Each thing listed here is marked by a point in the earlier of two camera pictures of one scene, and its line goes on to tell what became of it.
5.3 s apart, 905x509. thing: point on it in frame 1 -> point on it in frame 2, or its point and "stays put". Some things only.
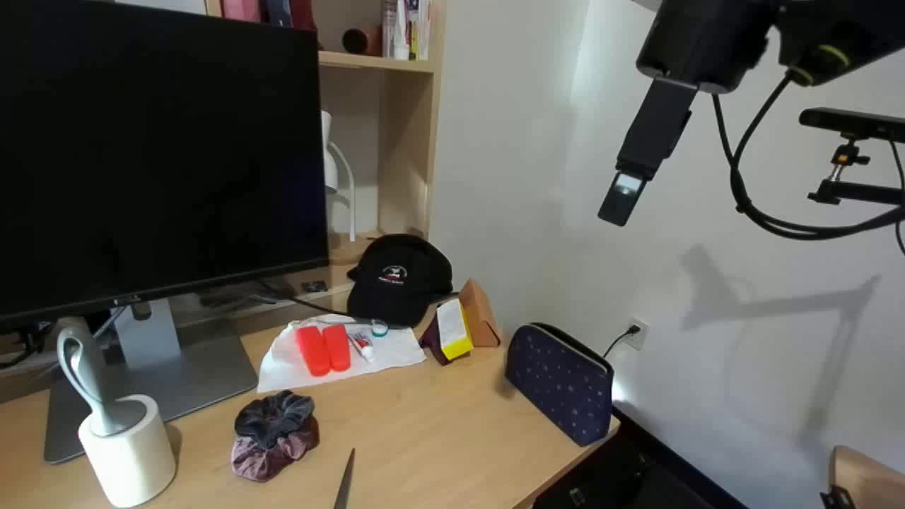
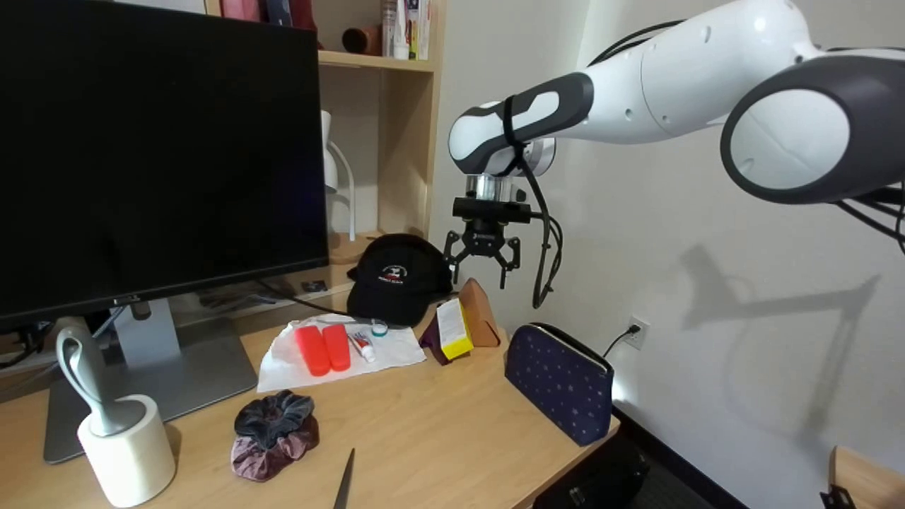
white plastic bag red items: [333, 346] stays put
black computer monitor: [150, 150] stays put
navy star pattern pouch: [563, 380] stays put
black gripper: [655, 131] -> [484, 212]
